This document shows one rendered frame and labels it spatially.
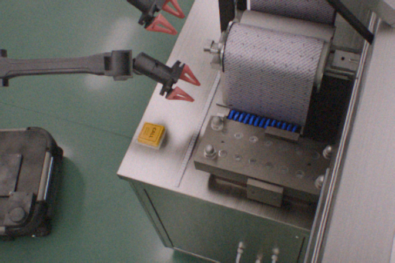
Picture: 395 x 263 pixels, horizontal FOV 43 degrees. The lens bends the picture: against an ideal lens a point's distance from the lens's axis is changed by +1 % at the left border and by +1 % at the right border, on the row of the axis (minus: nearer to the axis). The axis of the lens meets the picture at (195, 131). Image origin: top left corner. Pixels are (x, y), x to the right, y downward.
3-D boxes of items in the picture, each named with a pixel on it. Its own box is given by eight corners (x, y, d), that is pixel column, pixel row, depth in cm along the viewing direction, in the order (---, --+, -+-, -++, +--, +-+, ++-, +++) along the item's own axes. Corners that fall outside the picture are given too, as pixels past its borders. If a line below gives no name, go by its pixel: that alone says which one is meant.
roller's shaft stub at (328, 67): (327, 64, 130) (329, 53, 126) (354, 69, 129) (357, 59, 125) (323, 77, 128) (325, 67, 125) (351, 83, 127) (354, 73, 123)
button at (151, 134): (146, 124, 165) (144, 120, 163) (165, 129, 164) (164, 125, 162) (137, 142, 162) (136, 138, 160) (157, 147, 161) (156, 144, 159)
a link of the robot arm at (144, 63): (130, 66, 141) (139, 48, 142) (127, 67, 148) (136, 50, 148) (151, 77, 143) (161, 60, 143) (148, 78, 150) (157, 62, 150)
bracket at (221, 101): (218, 93, 169) (213, 34, 142) (237, 97, 167) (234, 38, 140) (214, 104, 166) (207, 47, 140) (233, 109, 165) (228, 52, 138)
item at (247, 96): (228, 109, 152) (225, 74, 136) (304, 127, 146) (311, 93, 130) (227, 110, 152) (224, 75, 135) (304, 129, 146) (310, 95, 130)
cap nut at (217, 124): (213, 118, 149) (212, 111, 145) (224, 121, 148) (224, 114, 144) (209, 128, 147) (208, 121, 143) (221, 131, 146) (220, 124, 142)
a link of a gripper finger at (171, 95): (187, 111, 150) (160, 96, 148) (194, 91, 153) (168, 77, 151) (196, 103, 144) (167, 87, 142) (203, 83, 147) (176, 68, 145)
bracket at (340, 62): (334, 53, 126) (335, 48, 124) (358, 57, 125) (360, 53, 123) (330, 68, 124) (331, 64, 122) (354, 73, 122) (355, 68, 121)
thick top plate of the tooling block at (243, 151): (212, 124, 155) (210, 114, 149) (342, 157, 145) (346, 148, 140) (195, 169, 148) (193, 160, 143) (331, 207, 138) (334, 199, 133)
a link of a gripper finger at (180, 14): (171, 36, 135) (143, 16, 132) (180, 16, 139) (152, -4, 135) (184, 26, 130) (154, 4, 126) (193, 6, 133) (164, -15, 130)
